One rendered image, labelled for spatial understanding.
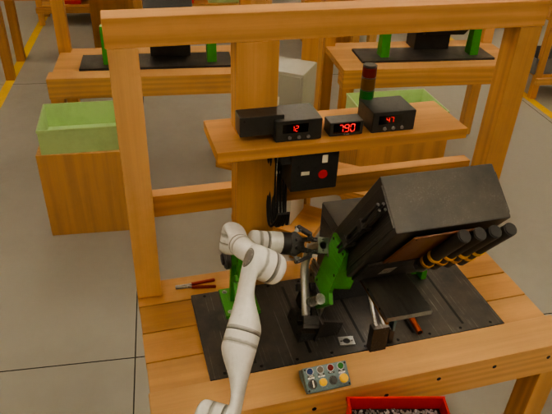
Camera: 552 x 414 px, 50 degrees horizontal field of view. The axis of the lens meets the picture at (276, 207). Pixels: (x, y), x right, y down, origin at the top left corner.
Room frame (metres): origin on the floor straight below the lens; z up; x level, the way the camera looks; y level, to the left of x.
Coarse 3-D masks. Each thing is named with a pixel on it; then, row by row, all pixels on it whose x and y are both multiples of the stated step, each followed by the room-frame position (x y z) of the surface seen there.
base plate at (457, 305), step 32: (256, 288) 1.73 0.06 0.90; (288, 288) 1.73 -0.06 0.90; (448, 288) 1.77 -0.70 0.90; (224, 320) 1.55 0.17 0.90; (288, 320) 1.56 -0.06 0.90; (352, 320) 1.57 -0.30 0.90; (416, 320) 1.59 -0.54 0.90; (448, 320) 1.59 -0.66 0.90; (480, 320) 1.60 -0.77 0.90; (256, 352) 1.40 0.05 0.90; (288, 352) 1.40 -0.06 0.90; (320, 352) 1.41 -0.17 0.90; (352, 352) 1.42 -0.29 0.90
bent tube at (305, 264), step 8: (320, 240) 1.60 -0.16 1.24; (328, 240) 1.61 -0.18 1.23; (312, 248) 1.62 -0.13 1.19; (320, 248) 1.58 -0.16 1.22; (328, 248) 1.59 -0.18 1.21; (304, 264) 1.63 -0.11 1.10; (304, 272) 1.62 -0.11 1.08; (304, 280) 1.59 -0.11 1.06; (304, 288) 1.57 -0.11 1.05; (304, 296) 1.55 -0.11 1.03; (304, 304) 1.53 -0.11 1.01; (304, 312) 1.51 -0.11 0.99
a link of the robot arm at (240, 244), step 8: (232, 240) 1.43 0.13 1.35; (240, 240) 1.41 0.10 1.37; (248, 240) 1.40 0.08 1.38; (232, 248) 1.40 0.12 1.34; (240, 248) 1.38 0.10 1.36; (248, 248) 1.37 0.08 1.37; (240, 256) 1.37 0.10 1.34; (280, 256) 1.26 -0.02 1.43; (280, 264) 1.23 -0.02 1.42; (280, 272) 1.22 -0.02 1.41; (272, 280) 1.21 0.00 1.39
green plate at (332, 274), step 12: (336, 240) 1.57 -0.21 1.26; (336, 252) 1.54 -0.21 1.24; (348, 252) 1.50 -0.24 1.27; (324, 264) 1.57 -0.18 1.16; (336, 264) 1.51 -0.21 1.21; (324, 276) 1.54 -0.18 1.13; (336, 276) 1.49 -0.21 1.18; (324, 288) 1.51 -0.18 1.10; (336, 288) 1.50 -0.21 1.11; (348, 288) 1.52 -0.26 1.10
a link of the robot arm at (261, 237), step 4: (252, 232) 1.54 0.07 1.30; (256, 232) 1.54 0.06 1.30; (260, 232) 1.55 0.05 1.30; (264, 232) 1.55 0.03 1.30; (248, 236) 1.55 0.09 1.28; (252, 236) 1.53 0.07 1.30; (256, 236) 1.53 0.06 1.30; (260, 236) 1.53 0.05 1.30; (264, 236) 1.54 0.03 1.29; (268, 236) 1.54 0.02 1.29; (252, 240) 1.52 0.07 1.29; (256, 240) 1.52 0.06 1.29; (260, 240) 1.52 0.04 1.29; (264, 240) 1.53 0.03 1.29; (268, 240) 1.53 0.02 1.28; (220, 244) 1.50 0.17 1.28; (224, 244) 1.49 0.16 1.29; (260, 244) 1.51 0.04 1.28; (264, 244) 1.52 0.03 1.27; (268, 244) 1.52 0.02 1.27; (220, 248) 1.49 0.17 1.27; (224, 248) 1.48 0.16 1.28; (224, 252) 1.48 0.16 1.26; (228, 252) 1.48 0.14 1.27
